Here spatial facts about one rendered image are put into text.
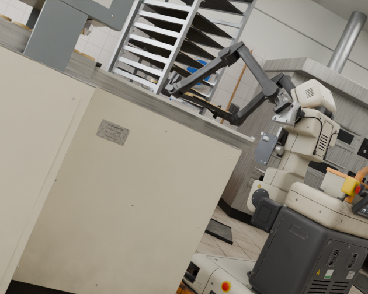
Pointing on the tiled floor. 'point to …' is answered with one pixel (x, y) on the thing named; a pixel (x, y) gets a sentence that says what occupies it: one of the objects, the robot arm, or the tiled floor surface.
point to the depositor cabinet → (24, 149)
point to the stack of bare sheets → (219, 231)
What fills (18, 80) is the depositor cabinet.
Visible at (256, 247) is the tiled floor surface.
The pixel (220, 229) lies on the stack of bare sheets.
